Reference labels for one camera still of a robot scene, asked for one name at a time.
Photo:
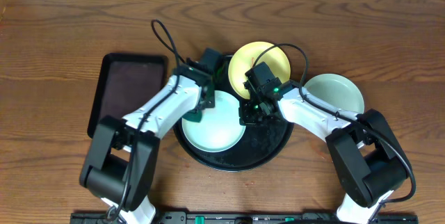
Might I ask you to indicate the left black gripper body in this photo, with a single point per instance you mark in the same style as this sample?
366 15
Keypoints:
207 99

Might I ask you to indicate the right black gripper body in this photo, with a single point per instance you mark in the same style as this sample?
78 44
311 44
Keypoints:
250 114

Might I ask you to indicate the green yellow sponge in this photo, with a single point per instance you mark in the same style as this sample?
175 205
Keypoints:
193 115

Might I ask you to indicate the light green plate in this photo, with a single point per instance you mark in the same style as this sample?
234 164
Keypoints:
219 129
337 91

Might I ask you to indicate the yellow plate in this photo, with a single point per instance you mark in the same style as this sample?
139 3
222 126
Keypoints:
244 58

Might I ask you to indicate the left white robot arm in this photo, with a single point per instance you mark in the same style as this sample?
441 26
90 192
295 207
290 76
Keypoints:
121 160

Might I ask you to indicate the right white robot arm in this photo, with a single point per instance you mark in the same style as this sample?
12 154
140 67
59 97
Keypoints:
368 159

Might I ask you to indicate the round black tray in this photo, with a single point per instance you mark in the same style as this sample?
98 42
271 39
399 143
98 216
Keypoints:
257 146

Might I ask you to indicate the dark rectangular tray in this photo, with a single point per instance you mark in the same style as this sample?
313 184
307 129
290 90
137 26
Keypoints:
126 82

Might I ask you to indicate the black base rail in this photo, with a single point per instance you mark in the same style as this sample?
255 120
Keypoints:
179 217

